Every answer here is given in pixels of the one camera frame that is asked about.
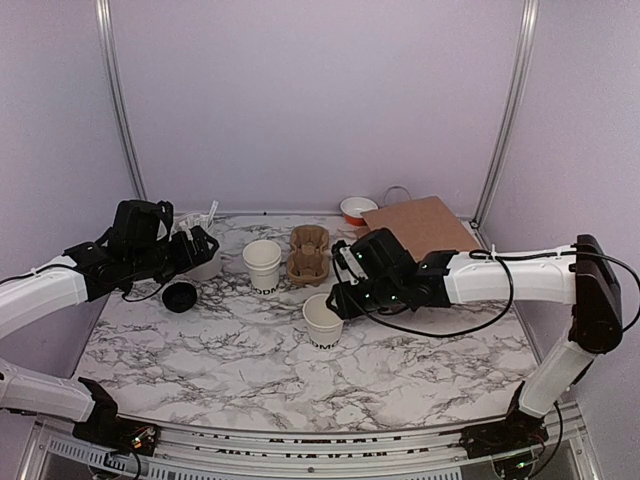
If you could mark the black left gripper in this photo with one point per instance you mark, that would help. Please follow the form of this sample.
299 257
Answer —
186 257

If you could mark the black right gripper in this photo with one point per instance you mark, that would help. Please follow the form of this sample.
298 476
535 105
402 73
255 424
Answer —
347 307

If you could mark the single white paper cup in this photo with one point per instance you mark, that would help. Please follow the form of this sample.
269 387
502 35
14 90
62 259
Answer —
323 325

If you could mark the black plastic cup lid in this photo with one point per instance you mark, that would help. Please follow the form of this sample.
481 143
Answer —
179 297

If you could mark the white paper cups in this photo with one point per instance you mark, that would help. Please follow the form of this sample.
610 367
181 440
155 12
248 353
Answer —
262 259

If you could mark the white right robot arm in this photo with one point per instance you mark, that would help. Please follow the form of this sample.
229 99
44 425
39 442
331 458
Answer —
570 290

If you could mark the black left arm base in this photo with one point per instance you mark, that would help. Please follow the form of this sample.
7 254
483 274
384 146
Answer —
105 427

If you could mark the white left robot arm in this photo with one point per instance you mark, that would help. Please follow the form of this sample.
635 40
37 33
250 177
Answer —
70 279

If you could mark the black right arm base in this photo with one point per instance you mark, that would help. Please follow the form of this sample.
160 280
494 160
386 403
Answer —
517 430

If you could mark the brown paper takeout bag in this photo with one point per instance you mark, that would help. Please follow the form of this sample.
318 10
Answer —
423 226

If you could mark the white ribbed stirrer canister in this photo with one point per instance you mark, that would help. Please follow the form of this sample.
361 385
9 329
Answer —
212 267

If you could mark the brown cardboard cup carrier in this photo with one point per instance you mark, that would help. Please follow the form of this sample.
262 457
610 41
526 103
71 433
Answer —
308 262

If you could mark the orange white bowl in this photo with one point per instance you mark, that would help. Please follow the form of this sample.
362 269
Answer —
352 209

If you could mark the right rear aluminium post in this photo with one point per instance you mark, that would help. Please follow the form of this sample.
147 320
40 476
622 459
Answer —
515 93

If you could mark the aluminium post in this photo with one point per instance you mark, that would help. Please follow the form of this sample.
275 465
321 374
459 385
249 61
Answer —
107 40
515 93

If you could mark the front aluminium frame rail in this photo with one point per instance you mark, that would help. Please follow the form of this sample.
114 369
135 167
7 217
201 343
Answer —
441 452

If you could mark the left rear aluminium post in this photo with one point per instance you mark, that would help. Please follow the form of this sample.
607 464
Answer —
107 40

